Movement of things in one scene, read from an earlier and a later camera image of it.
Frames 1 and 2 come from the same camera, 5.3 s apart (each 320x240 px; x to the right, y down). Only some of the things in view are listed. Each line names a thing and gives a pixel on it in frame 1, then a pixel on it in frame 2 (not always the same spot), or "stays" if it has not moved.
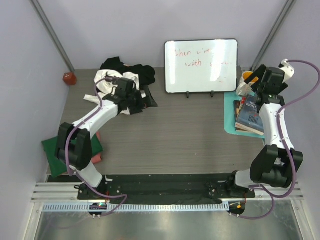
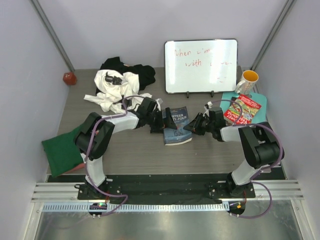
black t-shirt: x=146 y=75 stays
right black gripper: x=259 y=73 → x=194 y=125
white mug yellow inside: x=243 y=88 stays
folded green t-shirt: x=57 y=167 stays
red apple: x=69 y=78 stays
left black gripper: x=148 y=101 → x=158 y=129
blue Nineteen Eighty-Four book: x=249 y=118 → x=180 y=116
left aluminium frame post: x=52 y=34 stays
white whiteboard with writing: x=200 y=65 stays
